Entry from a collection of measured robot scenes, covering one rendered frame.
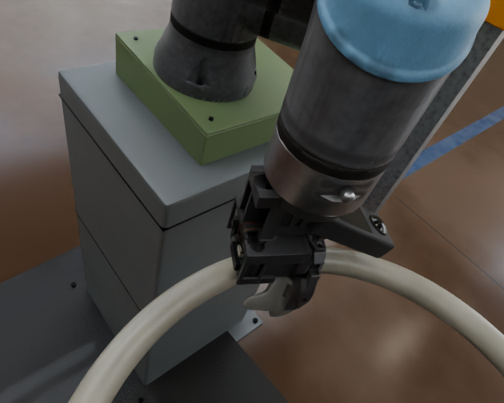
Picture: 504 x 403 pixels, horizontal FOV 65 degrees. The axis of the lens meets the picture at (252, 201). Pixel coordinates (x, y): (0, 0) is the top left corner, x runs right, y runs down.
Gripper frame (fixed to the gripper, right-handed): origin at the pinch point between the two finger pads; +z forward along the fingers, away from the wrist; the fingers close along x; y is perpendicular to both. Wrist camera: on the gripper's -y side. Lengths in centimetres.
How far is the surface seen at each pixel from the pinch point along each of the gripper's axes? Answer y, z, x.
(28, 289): 51, 89, -50
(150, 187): 14.5, 5.6, -21.6
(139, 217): 16.1, 15.6, -23.2
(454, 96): -84, 17, -74
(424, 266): -111, 94, -53
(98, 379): 19.3, -7.6, 10.5
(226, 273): 7.9, -8.3, 2.0
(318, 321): -50, 92, -31
